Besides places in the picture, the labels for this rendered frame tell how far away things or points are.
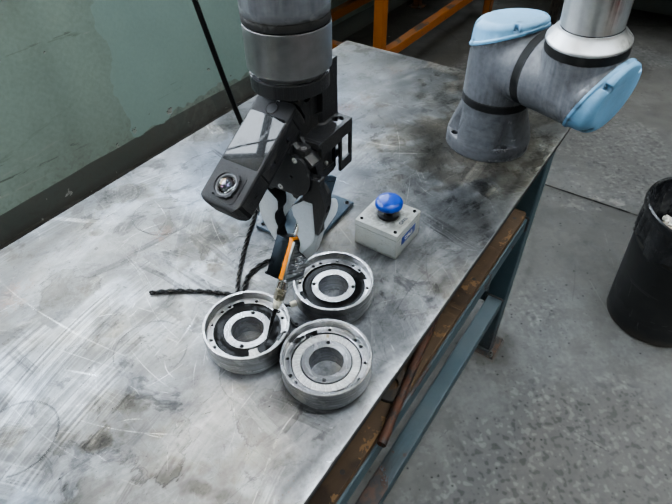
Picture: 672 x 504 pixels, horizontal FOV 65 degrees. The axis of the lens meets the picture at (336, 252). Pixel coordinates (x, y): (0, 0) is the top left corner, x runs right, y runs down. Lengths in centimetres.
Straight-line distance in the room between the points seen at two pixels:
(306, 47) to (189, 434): 42
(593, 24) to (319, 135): 44
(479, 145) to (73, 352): 71
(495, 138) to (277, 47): 59
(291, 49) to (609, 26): 50
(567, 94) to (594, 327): 113
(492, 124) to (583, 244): 124
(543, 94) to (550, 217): 138
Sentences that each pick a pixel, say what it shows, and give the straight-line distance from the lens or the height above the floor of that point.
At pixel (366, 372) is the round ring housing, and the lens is 59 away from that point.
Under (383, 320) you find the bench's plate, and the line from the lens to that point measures 69.
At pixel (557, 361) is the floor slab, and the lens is 174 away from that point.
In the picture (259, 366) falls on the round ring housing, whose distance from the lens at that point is 63.
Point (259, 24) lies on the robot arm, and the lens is 45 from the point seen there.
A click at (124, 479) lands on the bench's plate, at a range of 62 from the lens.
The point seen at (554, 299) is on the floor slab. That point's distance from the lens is 190.
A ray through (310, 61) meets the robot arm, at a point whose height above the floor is 115.
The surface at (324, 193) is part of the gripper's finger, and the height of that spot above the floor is 103.
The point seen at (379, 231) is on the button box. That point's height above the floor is 84.
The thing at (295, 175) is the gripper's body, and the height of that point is 104.
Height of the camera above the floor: 134
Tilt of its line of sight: 44 degrees down
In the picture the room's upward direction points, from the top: 1 degrees counter-clockwise
